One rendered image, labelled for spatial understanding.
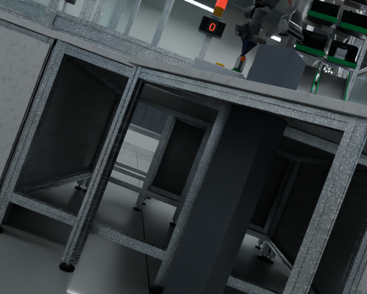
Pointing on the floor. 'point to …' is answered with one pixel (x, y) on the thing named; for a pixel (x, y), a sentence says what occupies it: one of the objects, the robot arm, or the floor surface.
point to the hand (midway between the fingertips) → (245, 48)
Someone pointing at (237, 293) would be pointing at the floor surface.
